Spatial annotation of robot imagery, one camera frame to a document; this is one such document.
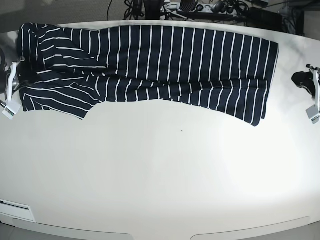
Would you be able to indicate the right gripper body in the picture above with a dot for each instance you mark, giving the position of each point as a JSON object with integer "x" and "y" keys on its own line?
{"x": 5, "y": 73}

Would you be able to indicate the navy white striped T-shirt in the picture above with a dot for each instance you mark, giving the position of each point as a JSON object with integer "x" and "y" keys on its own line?
{"x": 72, "y": 69}

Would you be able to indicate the white power strip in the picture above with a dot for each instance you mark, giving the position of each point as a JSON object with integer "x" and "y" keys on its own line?
{"x": 200, "y": 8}

